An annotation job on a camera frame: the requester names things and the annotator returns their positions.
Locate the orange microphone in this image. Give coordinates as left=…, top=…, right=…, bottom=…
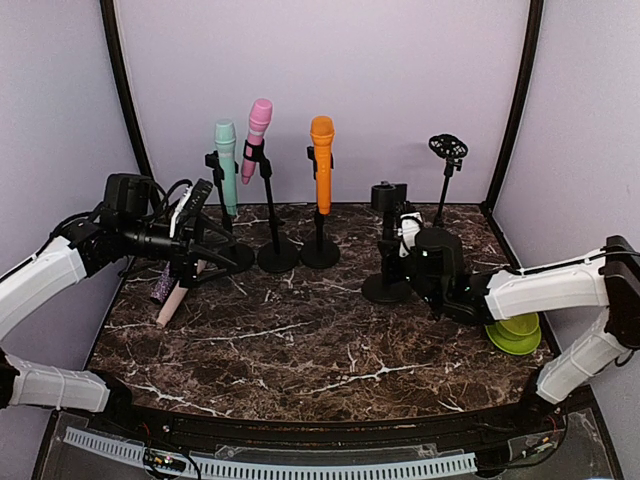
left=310, top=116, right=335, bottom=215

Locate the right black corner post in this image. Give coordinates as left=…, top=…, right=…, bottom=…
left=480, top=0, right=545, bottom=214

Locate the black front rail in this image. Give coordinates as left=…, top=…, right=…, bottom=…
left=49, top=389, right=596, bottom=454

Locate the left black corner post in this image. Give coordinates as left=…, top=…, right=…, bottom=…
left=99, top=0, right=164, bottom=215

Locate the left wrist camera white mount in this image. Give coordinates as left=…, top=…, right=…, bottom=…
left=169, top=179, right=213, bottom=238

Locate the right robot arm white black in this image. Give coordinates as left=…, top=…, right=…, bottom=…
left=380, top=221, right=639, bottom=434

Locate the white slotted cable duct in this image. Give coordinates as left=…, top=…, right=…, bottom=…
left=62, top=427, right=478, bottom=479

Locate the black stand under mint microphone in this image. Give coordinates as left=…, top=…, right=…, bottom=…
left=205, top=150, right=255, bottom=274

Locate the mint green microphone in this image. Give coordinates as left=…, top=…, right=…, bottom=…
left=214, top=118, right=238, bottom=217

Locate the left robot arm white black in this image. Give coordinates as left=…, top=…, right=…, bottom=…
left=1, top=173, right=237, bottom=436

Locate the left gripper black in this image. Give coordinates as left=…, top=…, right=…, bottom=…
left=121, top=211, right=237, bottom=289

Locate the cream white microphone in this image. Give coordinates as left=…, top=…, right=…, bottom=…
left=155, top=275, right=189, bottom=328

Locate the black corner post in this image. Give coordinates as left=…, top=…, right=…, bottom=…
left=480, top=0, right=545, bottom=214
left=99, top=0, right=164, bottom=215

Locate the black tripod stand with shock mount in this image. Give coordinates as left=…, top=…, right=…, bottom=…
left=429, top=133, right=468, bottom=227

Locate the glitter microphone with silver grille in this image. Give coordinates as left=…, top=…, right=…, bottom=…
left=150, top=263, right=174, bottom=304

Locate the pink microphone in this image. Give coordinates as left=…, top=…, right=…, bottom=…
left=241, top=98, right=273, bottom=185

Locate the green bowl on saucer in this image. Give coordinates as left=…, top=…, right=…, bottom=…
left=485, top=313, right=542, bottom=356

